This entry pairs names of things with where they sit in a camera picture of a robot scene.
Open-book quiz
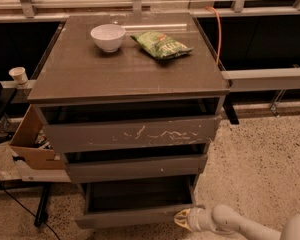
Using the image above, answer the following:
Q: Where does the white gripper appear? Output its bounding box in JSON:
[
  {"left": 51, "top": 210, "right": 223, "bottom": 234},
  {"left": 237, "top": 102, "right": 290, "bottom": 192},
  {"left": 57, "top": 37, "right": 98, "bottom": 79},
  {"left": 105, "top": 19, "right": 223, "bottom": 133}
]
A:
[{"left": 174, "top": 207, "right": 212, "bottom": 232}]

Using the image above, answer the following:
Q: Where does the grey bottom drawer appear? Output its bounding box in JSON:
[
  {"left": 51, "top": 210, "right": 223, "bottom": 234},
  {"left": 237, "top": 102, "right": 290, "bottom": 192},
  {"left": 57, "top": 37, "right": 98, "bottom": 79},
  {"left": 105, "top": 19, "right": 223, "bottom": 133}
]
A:
[{"left": 75, "top": 175, "right": 199, "bottom": 229}]

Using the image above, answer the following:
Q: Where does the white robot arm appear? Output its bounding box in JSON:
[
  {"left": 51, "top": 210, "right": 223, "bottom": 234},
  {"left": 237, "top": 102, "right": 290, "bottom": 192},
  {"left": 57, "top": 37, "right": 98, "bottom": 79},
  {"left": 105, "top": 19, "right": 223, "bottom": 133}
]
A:
[{"left": 174, "top": 204, "right": 300, "bottom": 240}]

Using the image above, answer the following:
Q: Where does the grey middle drawer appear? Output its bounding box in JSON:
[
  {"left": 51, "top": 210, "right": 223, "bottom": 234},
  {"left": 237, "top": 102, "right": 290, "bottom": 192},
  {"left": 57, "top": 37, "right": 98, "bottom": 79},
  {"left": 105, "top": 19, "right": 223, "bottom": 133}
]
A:
[{"left": 65, "top": 144, "right": 208, "bottom": 183}]

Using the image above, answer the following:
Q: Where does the grey drawer cabinet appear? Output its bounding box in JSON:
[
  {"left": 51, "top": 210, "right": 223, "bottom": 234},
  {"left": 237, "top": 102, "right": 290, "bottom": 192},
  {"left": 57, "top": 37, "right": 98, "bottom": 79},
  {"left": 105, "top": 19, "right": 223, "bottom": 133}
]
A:
[{"left": 27, "top": 12, "right": 231, "bottom": 185}]

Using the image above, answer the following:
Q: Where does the scratched grey top drawer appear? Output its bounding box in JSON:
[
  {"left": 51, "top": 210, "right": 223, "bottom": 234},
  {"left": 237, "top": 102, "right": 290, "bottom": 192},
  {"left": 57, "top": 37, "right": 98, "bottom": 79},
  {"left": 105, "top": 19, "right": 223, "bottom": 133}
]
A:
[{"left": 44, "top": 99, "right": 221, "bottom": 153}]

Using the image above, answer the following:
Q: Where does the black stand leg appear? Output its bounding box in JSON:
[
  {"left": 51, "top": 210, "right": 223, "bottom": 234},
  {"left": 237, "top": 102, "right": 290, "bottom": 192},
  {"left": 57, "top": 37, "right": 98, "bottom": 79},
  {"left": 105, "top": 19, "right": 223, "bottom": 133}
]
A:
[{"left": 34, "top": 183, "right": 51, "bottom": 228}]

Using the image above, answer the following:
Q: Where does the metal railing beam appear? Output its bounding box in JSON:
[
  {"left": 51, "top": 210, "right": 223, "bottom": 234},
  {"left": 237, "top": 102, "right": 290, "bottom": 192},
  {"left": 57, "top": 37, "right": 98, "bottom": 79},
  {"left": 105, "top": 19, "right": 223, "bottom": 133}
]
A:
[{"left": 222, "top": 68, "right": 300, "bottom": 92}]

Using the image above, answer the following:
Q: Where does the brown cardboard box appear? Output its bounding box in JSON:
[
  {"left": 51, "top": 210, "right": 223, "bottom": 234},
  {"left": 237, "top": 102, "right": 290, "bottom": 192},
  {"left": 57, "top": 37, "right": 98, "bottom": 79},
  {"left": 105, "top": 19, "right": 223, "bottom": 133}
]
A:
[{"left": 10, "top": 106, "right": 64, "bottom": 170}]

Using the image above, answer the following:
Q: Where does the green chip bag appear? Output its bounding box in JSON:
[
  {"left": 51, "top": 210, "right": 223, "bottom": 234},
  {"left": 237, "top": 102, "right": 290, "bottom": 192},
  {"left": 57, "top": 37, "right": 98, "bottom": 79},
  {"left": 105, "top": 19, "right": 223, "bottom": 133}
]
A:
[{"left": 131, "top": 31, "right": 193, "bottom": 60}]

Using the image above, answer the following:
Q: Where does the white ceramic bowl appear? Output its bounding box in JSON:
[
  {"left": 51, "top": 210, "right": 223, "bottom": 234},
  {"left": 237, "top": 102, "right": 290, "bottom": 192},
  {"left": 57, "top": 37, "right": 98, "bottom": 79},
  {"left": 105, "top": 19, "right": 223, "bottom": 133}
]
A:
[{"left": 90, "top": 24, "right": 126, "bottom": 53}]

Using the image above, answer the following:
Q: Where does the white paper cup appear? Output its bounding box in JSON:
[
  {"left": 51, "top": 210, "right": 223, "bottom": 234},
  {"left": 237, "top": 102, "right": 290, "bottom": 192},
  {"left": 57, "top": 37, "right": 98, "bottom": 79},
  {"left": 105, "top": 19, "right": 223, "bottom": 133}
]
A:
[{"left": 9, "top": 67, "right": 28, "bottom": 85}]

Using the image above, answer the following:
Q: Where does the orange cable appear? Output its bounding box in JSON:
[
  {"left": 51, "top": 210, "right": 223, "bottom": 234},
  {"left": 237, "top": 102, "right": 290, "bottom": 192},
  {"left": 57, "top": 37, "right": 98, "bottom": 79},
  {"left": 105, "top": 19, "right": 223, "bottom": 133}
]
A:
[{"left": 205, "top": 6, "right": 223, "bottom": 66}]

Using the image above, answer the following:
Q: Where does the black floor cable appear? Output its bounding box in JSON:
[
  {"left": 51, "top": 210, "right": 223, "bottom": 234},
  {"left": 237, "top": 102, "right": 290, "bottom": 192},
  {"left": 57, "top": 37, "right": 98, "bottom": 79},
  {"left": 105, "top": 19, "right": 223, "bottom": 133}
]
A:
[{"left": 0, "top": 173, "right": 62, "bottom": 240}]

